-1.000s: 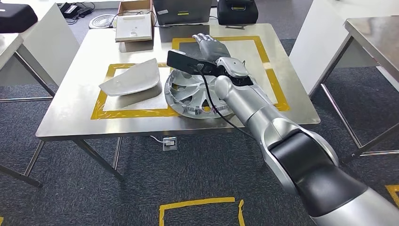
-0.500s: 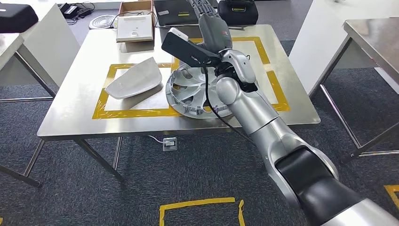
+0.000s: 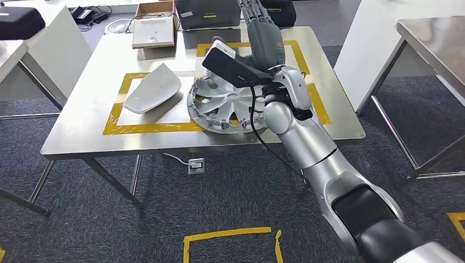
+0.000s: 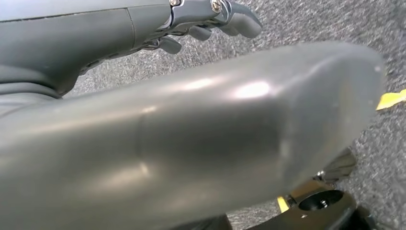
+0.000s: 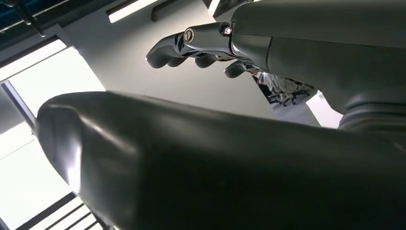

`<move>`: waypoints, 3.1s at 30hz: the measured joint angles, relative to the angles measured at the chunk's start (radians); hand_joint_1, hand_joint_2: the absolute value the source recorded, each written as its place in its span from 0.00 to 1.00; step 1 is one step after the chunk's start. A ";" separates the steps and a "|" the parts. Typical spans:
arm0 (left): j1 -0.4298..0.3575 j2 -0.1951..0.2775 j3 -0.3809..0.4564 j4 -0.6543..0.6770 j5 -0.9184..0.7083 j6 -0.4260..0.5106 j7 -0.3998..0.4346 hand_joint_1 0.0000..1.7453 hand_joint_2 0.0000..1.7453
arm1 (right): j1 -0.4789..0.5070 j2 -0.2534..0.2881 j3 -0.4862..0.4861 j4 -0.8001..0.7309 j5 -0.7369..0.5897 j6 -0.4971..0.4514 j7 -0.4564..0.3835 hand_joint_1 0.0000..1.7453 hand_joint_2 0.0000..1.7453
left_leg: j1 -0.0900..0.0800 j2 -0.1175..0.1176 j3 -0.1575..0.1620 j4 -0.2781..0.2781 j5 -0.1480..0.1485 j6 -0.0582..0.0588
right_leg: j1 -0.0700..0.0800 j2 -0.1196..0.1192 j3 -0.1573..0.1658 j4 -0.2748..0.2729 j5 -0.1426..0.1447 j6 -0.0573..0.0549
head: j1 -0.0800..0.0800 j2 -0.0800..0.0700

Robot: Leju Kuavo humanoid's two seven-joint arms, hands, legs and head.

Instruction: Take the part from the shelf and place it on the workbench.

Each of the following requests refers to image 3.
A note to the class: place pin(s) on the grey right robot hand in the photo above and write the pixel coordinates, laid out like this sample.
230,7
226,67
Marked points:
265,43

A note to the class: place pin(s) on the grey plastic hubcap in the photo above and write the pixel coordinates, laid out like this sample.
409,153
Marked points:
230,97

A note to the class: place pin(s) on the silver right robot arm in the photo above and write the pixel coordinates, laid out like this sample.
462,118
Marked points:
312,145

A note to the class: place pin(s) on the white curved plastic part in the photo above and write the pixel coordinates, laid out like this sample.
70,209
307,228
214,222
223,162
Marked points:
152,89

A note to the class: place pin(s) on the steel workbench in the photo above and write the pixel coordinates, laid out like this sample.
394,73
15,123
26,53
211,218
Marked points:
91,119

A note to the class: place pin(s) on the black bag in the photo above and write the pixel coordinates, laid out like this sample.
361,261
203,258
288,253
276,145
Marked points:
283,12

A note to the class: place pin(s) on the grey equipment case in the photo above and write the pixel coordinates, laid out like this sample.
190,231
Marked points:
207,14

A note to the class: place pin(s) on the white partition panel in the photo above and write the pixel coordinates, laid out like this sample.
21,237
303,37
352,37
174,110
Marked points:
363,54
58,61

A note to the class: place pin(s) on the white flat box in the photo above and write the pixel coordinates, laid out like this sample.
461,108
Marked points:
152,32

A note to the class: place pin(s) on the cardboard box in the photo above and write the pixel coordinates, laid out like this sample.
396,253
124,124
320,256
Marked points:
156,8

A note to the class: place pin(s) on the floor power socket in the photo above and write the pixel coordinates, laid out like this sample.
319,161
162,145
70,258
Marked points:
196,166

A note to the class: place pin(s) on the steel table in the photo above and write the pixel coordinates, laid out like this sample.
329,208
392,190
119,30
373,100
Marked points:
9,54
436,43

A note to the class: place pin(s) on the black power adapter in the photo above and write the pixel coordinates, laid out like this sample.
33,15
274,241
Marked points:
83,14

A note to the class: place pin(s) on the black case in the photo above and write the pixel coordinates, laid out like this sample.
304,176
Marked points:
20,23

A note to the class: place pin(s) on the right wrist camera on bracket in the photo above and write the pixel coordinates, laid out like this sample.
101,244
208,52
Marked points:
229,69

